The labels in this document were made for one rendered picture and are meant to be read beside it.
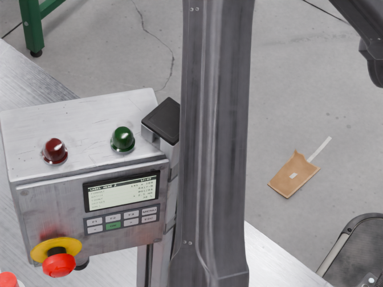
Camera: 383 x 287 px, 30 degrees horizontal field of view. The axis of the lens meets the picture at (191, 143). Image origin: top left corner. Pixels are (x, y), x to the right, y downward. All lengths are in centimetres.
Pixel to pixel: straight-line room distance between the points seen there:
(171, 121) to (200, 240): 15
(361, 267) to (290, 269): 74
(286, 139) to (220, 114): 201
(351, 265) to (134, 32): 133
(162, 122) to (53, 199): 14
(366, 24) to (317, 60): 207
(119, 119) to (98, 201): 9
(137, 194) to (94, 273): 63
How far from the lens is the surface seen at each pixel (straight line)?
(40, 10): 272
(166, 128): 73
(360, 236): 220
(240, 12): 64
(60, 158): 73
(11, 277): 112
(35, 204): 76
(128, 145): 73
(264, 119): 267
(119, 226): 83
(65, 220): 80
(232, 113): 64
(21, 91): 164
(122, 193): 77
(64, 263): 83
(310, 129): 268
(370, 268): 216
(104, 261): 140
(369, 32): 86
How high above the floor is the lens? 208
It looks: 54 degrees down
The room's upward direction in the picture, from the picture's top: 7 degrees clockwise
